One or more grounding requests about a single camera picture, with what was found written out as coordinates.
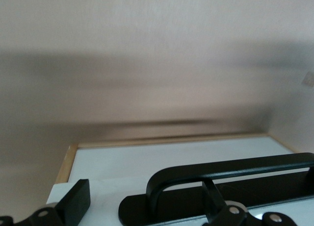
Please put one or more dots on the light wooden drawer cabinet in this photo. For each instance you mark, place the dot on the light wooden drawer cabinet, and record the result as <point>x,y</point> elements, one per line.
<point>66,162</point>

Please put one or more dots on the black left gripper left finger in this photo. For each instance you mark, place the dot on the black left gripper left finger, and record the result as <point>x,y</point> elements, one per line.
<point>71,201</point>

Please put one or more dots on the white-fronted wooden drawer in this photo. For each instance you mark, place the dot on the white-fronted wooden drawer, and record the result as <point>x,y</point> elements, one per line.
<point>122,159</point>

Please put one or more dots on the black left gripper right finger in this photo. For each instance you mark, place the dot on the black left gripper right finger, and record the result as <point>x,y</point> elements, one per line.
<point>220,216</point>

